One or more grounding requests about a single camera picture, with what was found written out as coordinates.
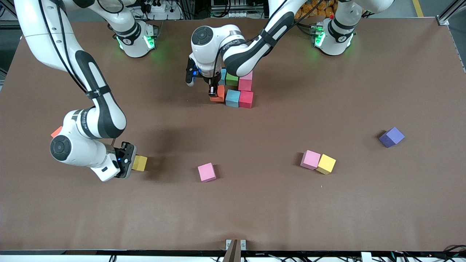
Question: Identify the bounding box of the aluminium frame profile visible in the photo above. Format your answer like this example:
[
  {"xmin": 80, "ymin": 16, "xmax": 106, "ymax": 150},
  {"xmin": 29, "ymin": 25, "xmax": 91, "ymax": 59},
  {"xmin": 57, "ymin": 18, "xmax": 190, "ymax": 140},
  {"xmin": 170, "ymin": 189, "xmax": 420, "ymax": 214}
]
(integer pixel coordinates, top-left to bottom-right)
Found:
[
  {"xmin": 0, "ymin": 0, "xmax": 26, "ymax": 30},
  {"xmin": 437, "ymin": 0, "xmax": 466, "ymax": 26}
]

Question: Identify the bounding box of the background equipment rack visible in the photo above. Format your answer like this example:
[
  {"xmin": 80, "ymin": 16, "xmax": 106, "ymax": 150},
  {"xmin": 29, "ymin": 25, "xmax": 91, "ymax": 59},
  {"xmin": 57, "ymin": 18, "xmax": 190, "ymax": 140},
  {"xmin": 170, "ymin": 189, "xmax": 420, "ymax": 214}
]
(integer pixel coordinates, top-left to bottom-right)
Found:
[{"xmin": 182, "ymin": 0, "xmax": 277, "ymax": 20}]

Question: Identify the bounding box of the yellow foam cube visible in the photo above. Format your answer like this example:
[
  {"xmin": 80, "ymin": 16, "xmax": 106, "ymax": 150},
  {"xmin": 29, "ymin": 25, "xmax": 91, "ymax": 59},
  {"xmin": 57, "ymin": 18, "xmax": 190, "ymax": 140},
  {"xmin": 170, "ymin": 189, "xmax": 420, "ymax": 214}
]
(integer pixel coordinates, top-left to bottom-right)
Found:
[
  {"xmin": 316, "ymin": 154, "xmax": 336, "ymax": 175},
  {"xmin": 132, "ymin": 155, "xmax": 148, "ymax": 172}
]

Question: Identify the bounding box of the bag of orange items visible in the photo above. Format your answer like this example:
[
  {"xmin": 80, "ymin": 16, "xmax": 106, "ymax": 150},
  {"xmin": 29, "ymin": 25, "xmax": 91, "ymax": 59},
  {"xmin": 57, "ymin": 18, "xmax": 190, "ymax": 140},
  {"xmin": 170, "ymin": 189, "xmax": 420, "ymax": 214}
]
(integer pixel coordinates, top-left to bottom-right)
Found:
[{"xmin": 295, "ymin": 0, "xmax": 337, "ymax": 19}]

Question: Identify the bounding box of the small green-lit controller box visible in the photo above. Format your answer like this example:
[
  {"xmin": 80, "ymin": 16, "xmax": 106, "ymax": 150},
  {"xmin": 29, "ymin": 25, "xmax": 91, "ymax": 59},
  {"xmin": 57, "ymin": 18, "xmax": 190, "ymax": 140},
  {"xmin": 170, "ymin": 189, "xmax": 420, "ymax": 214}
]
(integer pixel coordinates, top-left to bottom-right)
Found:
[{"xmin": 310, "ymin": 23, "xmax": 325, "ymax": 47}]

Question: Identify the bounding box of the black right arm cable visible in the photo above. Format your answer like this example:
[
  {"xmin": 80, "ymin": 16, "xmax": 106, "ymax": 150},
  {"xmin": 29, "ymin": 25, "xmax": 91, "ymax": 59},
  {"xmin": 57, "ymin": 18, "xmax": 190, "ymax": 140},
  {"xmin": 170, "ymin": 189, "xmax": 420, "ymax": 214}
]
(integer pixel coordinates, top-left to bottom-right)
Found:
[{"xmin": 38, "ymin": 0, "xmax": 90, "ymax": 93}]

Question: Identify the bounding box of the black cable bundle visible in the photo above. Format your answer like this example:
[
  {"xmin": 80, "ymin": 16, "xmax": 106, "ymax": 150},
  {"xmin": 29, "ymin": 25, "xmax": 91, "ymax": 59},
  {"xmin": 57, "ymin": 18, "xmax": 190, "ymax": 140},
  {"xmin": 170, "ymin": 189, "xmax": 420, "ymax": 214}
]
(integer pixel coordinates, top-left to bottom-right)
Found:
[{"xmin": 379, "ymin": 245, "xmax": 466, "ymax": 262}]

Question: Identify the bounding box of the purple foam cube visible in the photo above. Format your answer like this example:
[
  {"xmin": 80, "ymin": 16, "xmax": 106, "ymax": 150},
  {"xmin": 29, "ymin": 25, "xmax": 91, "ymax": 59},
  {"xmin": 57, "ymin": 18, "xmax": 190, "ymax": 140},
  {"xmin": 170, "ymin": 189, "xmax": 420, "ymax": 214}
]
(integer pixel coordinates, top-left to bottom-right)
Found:
[{"xmin": 379, "ymin": 127, "xmax": 405, "ymax": 148}]

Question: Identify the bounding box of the white power strip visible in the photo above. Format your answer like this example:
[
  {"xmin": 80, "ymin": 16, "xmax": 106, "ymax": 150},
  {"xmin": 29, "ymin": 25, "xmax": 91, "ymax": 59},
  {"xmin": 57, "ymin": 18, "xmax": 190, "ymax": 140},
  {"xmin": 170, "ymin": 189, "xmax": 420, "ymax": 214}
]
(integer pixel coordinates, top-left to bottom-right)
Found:
[{"xmin": 147, "ymin": 1, "xmax": 169, "ymax": 13}]

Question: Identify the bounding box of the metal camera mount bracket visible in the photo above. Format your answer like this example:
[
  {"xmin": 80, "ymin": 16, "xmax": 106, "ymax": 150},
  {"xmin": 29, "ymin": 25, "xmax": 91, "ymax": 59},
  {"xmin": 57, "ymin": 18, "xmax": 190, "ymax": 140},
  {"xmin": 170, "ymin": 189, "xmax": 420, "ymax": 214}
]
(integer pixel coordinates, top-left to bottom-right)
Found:
[{"xmin": 225, "ymin": 239, "xmax": 247, "ymax": 262}]

